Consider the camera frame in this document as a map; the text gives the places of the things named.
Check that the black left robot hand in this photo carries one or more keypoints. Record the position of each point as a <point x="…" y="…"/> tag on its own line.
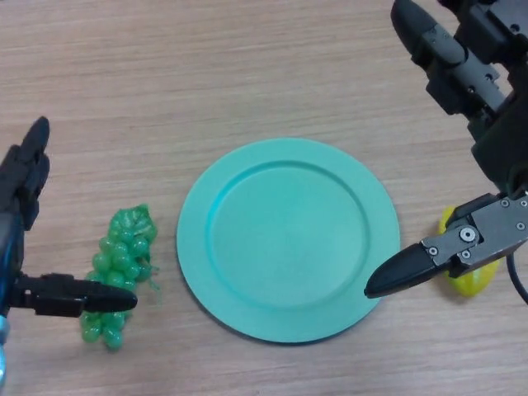
<point x="16" y="198"/>

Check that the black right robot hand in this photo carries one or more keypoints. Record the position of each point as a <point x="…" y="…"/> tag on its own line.
<point x="503" y="136"/>

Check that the green grape bunch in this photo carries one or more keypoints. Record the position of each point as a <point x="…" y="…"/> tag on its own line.
<point x="117" y="255"/>

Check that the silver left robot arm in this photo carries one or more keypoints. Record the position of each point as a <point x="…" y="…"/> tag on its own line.
<point x="3" y="342"/>

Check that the teal round plate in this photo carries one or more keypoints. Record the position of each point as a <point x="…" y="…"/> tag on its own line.
<point x="288" y="243"/>

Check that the yellow starfruit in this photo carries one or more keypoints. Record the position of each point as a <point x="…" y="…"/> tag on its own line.
<point x="474" y="282"/>

